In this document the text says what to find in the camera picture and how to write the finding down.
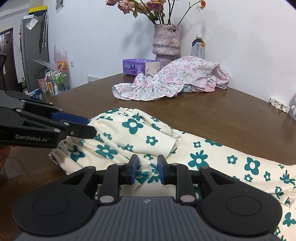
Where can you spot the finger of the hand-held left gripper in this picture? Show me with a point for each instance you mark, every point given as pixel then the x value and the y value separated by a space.
pixel 81 131
pixel 69 118

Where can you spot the tea bottle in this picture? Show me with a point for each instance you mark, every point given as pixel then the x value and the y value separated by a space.
pixel 198 48

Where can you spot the cream dress with green flowers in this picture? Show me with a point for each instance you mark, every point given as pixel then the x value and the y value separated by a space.
pixel 208 162

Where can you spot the plain pink garment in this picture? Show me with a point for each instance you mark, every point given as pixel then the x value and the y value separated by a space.
pixel 211 87

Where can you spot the grey refrigerator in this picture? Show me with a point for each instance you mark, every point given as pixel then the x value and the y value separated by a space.
pixel 32 58

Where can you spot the dark brown door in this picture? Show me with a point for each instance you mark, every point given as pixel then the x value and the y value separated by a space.
pixel 9 62

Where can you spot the yellow black box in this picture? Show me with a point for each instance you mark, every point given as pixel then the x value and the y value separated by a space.
pixel 38 10

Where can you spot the light blue garment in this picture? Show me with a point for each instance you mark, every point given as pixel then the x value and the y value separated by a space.
pixel 187 88

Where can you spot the white robot speaker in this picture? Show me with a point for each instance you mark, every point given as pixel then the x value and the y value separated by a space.
pixel 294 109

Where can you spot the dried rose bouquet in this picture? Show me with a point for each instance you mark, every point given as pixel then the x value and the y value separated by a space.
pixel 150 7

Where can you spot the pink bucket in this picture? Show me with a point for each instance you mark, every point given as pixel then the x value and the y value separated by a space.
pixel 41 83

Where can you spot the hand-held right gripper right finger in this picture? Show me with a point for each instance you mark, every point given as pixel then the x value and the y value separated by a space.
pixel 161 170

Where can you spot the wall notice sheet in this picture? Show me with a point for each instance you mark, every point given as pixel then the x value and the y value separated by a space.
pixel 59 5

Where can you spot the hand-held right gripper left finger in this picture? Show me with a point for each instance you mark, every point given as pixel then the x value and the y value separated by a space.
pixel 135 170

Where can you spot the white blue cardboard box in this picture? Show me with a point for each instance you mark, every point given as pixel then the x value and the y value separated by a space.
pixel 37 94

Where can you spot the purple textured vase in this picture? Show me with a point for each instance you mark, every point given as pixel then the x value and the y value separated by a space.
pixel 166 44

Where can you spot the pink floral garment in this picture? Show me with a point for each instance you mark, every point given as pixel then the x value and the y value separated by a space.
pixel 180 74

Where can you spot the purple tissue pack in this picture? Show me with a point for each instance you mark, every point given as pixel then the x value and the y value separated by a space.
pixel 134 67

